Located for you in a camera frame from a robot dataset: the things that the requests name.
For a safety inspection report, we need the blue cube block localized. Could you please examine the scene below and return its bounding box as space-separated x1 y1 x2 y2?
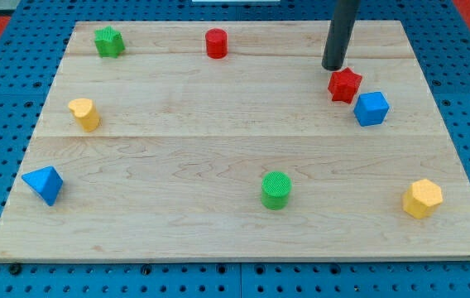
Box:
353 92 390 127

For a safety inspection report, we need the yellow hexagon block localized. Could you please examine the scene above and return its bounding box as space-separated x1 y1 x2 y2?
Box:
401 179 444 219

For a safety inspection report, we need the wooden board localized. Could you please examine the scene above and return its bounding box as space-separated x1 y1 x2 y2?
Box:
0 21 470 263

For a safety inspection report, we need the green cylinder block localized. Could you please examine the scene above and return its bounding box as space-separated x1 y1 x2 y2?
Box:
261 171 292 210

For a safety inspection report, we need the red cylinder block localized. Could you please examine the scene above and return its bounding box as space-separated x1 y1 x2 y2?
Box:
205 28 228 59

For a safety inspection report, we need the red star block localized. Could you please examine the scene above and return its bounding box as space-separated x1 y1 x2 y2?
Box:
328 68 363 104

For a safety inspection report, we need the yellow heart block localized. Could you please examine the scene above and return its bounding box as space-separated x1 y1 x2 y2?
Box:
68 98 101 132

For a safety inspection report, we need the green star block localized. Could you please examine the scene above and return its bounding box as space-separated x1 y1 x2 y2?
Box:
94 26 125 58

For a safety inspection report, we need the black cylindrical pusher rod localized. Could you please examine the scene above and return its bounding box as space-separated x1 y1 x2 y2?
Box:
321 0 361 71

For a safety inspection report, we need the blue triangular prism block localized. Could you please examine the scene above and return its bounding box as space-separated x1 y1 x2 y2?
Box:
22 166 64 206

